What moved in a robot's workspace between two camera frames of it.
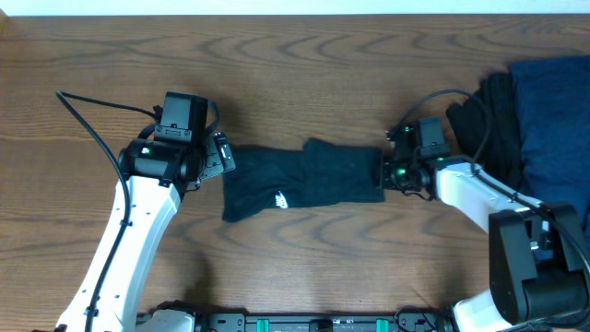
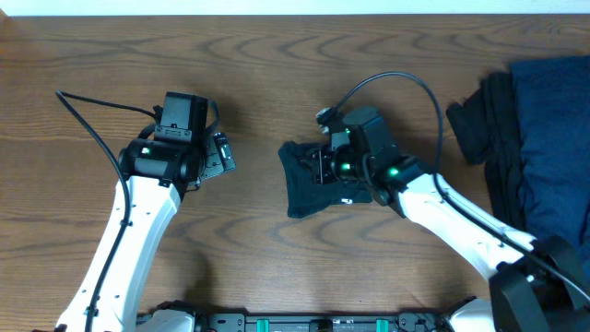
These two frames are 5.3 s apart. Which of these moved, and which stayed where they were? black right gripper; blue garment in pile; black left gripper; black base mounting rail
Moved: black right gripper
Stayed: blue garment in pile; black left gripper; black base mounting rail
